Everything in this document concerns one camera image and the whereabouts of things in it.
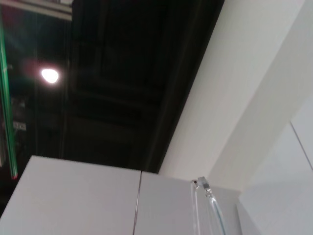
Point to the clear white glasses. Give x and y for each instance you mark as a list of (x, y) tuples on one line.
[(212, 203)]

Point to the round ceiling lamp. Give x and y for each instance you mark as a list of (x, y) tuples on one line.
[(49, 75)]

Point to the green pole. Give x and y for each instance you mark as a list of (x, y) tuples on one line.
[(7, 98)]

